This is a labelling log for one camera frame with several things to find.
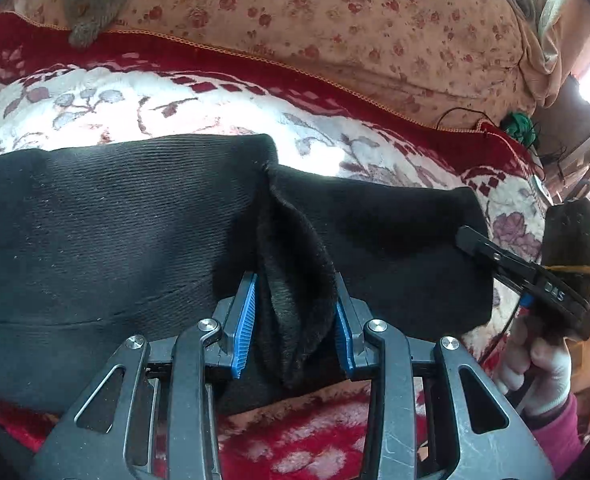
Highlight pink floral quilt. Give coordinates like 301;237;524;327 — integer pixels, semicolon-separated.
0;0;542;129

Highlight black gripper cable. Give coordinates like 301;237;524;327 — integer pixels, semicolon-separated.
475;292;526;366

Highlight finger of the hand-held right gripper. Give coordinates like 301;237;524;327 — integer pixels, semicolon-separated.
455;225;544;294

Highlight person's right forearm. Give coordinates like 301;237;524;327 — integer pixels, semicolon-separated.
526;394;590;480

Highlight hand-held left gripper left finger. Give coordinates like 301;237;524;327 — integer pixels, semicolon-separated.
29;270;259;480

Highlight thin black cable loop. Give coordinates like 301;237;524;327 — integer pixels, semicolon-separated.
434;106;497;134

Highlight person's right hand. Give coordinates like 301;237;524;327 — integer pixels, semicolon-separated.
492;317;572;417

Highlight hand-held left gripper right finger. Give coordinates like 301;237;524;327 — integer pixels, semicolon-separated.
332;272;557;480

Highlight dark wooden furniture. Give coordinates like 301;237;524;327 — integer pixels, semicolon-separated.
532;79;590;202

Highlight red and white plush blanket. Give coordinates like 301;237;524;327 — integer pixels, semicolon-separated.
0;12;552;480

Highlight green yarn bundle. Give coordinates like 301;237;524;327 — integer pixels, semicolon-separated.
502;111;534;144

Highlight black pants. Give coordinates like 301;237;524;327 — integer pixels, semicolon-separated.
0;132;499;414

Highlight beige cloth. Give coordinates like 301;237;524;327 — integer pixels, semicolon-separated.
518;5;578;107

